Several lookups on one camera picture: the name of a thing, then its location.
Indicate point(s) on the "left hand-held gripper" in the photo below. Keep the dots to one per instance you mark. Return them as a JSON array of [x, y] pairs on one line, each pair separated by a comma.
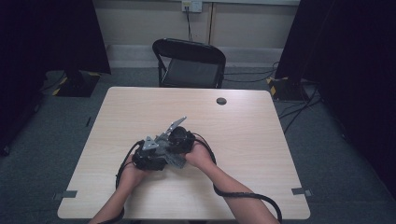
[[149, 160]]

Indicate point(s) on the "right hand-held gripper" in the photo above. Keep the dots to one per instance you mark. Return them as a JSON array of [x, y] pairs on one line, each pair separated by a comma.
[[182, 140]]

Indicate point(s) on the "person's left hand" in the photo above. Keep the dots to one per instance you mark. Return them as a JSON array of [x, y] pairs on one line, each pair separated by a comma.
[[132, 175]]

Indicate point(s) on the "person's right hand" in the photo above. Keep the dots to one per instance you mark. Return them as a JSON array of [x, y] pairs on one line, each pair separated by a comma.
[[200, 157]]

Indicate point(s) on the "round dark table grommet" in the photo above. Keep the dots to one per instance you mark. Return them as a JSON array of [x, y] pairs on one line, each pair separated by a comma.
[[221, 101]]

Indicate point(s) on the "grey tape strip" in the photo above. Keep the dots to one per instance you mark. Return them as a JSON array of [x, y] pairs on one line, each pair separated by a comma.
[[300, 191], [67, 194]]

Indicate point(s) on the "black folding chair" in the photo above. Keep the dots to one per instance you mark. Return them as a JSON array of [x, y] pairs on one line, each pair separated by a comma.
[[186, 49]]

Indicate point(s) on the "black stand base yellow stripes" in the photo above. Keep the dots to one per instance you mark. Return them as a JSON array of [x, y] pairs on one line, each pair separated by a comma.
[[77, 88], [286, 90]]

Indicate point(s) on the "black curtain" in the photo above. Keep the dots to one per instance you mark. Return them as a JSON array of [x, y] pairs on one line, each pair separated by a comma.
[[358, 62], [46, 37]]

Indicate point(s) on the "thin wall conduit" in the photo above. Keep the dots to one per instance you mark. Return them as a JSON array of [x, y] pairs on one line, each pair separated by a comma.
[[211, 21]]

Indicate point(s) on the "white wall socket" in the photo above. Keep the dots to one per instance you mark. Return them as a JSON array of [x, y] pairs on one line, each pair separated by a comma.
[[196, 6]]

